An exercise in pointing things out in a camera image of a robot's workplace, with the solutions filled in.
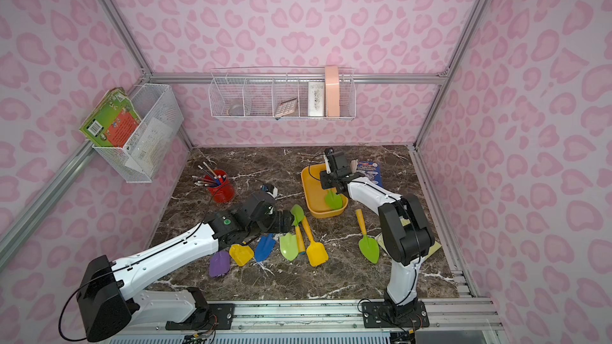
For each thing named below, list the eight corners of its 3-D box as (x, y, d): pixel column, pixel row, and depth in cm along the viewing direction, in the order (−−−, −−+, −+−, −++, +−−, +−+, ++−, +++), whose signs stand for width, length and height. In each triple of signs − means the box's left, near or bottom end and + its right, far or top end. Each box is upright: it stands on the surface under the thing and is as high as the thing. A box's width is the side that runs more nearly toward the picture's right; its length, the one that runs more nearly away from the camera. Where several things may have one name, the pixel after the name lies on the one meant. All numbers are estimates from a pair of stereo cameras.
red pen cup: (211, 203, 102) (201, 187, 93) (216, 186, 108) (207, 170, 98) (231, 203, 102) (223, 187, 93) (236, 186, 107) (228, 169, 98)
